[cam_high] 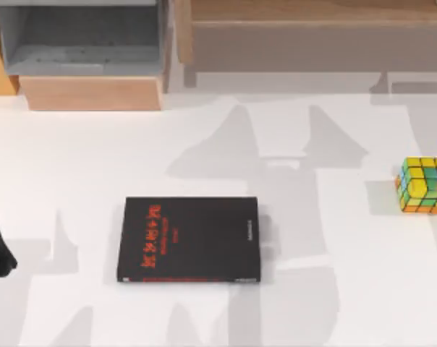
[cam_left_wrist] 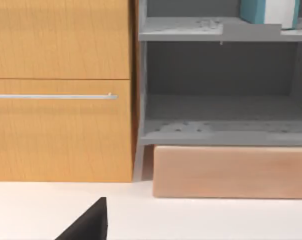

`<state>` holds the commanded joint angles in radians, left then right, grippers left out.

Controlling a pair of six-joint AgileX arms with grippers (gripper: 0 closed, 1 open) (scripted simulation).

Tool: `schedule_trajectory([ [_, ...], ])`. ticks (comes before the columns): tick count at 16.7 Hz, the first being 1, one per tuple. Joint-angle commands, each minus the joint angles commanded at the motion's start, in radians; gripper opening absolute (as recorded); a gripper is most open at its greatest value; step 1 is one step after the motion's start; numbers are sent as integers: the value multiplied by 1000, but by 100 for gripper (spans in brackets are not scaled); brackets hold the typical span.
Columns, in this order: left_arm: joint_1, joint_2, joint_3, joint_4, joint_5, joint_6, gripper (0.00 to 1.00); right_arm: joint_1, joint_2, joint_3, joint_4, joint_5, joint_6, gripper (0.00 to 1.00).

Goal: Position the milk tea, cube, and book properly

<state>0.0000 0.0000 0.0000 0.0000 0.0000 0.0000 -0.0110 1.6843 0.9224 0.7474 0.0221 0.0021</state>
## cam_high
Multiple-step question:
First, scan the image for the pale wooden drawer front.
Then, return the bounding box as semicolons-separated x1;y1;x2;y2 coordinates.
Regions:
18;74;164;111

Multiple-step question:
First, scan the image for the black book with red lettering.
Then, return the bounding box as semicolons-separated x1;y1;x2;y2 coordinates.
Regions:
116;196;262;285

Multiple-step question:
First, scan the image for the multicoloured puzzle cube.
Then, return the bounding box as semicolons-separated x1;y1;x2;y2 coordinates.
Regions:
395;156;437;215

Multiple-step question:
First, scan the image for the wooden open shelf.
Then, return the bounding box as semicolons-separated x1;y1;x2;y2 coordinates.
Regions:
173;0;437;88

